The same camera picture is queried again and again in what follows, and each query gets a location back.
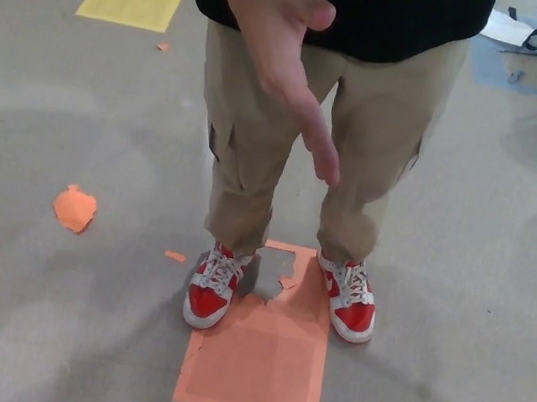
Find red white right sneaker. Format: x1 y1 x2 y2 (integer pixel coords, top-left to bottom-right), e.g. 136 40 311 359
179 237 257 337

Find black shirt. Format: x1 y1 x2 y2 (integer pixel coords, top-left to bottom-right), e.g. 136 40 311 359
186 0 497 80

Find red white sneaker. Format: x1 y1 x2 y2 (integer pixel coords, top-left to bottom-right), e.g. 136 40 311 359
179 237 257 337
304 248 385 348

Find red white left sneaker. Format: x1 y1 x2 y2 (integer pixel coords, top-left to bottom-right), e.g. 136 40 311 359
304 248 385 348

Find person's bare right hand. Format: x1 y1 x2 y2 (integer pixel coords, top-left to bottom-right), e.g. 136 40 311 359
187 0 368 188

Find khaki cargo trousers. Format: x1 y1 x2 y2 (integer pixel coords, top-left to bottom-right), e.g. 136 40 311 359
174 0 471 283

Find large orange floor sheet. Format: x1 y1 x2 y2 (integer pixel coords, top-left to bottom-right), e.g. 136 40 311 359
171 229 344 402

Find crumpled orange paper piece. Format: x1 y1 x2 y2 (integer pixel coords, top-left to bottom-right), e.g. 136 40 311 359
48 181 101 237

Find white paper sheet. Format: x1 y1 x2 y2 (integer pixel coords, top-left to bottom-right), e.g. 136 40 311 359
479 5 537 48

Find blue floor sheet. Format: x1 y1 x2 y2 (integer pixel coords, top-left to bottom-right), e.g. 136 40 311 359
465 36 537 95

